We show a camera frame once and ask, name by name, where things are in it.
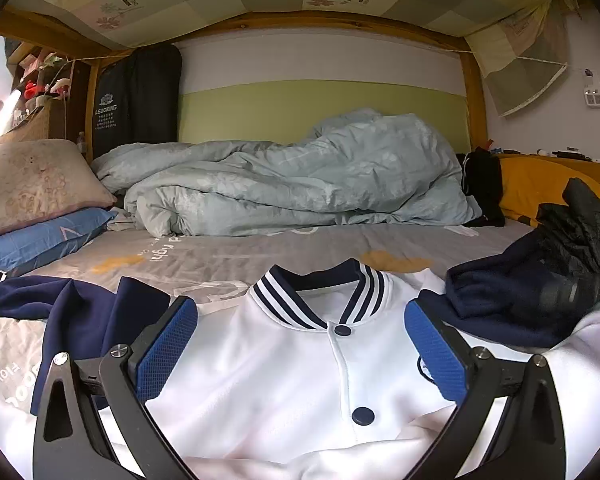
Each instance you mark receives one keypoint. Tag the black hanging garment bag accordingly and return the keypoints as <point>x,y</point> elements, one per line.
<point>140,100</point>

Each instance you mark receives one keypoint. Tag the checked pastel hanging curtain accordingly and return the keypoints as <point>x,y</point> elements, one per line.
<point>525,55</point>

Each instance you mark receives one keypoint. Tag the beige patterned pillow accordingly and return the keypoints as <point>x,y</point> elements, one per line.
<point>40,185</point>

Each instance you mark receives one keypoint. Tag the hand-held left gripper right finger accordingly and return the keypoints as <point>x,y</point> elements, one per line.
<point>437,355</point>

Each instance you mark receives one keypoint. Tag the yellow cloth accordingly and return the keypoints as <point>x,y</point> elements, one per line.
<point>530,185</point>

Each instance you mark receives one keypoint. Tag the cluttered wooden shelf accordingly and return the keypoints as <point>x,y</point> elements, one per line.
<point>40,90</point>

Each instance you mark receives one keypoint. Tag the pale blue-grey duvet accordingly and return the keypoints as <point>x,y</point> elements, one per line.
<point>280,180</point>

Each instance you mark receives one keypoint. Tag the blue pillow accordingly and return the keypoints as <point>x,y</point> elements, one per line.
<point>45,240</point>

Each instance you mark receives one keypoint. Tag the white wall power socket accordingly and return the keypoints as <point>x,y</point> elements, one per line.
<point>594,97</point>

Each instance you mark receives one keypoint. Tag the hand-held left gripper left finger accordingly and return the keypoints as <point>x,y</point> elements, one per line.
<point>170,340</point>

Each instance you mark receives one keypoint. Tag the black puffer jacket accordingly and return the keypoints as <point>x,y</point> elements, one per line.
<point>580,225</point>

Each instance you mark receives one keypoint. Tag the white and navy varsity jacket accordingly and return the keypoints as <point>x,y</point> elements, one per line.
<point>290,370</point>

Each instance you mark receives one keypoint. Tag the black bag with white stripes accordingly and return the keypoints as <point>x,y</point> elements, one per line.
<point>482,185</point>

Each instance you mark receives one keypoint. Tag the wooden bunk bed frame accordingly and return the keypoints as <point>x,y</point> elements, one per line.
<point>330,20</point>

